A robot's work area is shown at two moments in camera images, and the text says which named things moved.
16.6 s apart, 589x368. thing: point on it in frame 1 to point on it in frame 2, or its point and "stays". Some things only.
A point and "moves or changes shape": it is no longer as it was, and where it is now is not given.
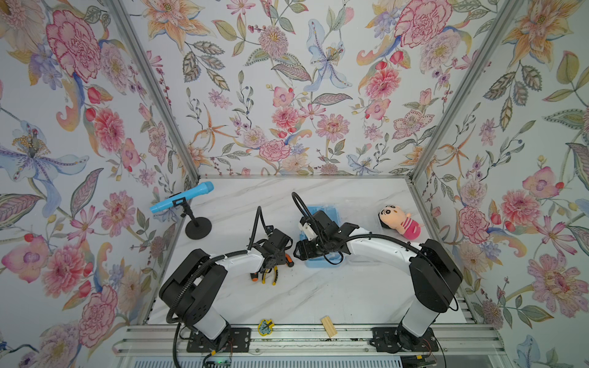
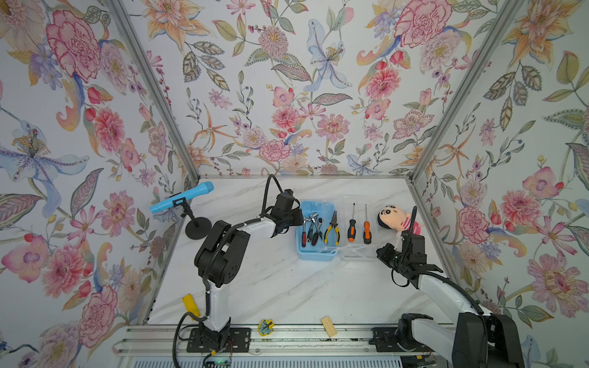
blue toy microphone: (207, 187) stays
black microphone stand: (199, 228) stays
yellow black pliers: (275, 276) moves or changes shape
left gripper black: (282, 260) to (298, 217)
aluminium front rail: (156, 340) stays
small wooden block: (329, 326) stays
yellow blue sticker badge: (265, 326) stays
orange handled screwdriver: (289, 261) to (366, 233)
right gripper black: (305, 252) to (384, 251)
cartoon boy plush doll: (392, 217) stays
